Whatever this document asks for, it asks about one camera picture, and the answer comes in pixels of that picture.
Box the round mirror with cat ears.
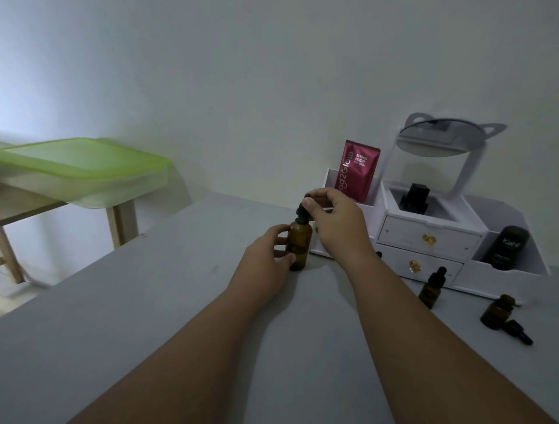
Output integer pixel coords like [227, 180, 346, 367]
[395, 112, 508, 198]

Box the small open amber bottle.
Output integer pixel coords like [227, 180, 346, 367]
[480, 294, 517, 331]

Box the dark green tube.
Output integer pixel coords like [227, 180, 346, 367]
[485, 225, 531, 270]

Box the white cosmetic organizer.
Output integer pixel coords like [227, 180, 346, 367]
[309, 168, 552, 303]

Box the translucent plastic container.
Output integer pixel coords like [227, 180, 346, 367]
[0, 165, 172, 209]

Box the small labelled amber dropper bottle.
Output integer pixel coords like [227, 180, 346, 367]
[418, 266, 448, 310]

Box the white organizer drawer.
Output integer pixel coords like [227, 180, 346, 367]
[376, 214, 484, 264]
[375, 243, 464, 290]

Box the person's left forearm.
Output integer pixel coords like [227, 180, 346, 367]
[68, 284, 284, 424]

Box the person's right hand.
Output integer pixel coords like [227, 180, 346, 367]
[304, 187, 379, 268]

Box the person's left hand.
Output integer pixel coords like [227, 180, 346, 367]
[226, 225, 298, 303]

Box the red sachet pouch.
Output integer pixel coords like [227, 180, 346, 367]
[334, 140, 381, 204]

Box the person's right forearm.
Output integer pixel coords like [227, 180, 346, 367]
[339, 251, 559, 424]

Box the black dropper cap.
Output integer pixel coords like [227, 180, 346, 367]
[296, 192, 316, 224]
[502, 319, 534, 346]

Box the large amber glass bottle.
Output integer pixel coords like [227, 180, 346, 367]
[286, 218, 314, 272]

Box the wooden table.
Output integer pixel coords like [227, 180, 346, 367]
[0, 141, 141, 285]

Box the black square perfume bottle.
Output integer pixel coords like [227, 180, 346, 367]
[399, 183, 431, 215]

